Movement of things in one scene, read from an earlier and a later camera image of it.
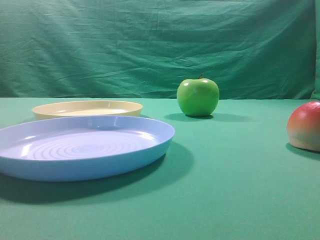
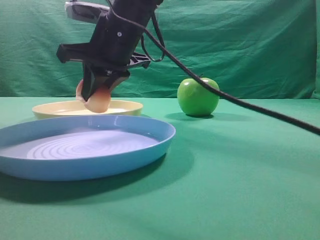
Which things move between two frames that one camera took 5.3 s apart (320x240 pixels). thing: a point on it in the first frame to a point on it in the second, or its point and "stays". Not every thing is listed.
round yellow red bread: [303, 127] to [98, 102]
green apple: [198, 97] stays
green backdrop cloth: [251, 49] stays
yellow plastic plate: [88, 108] stays
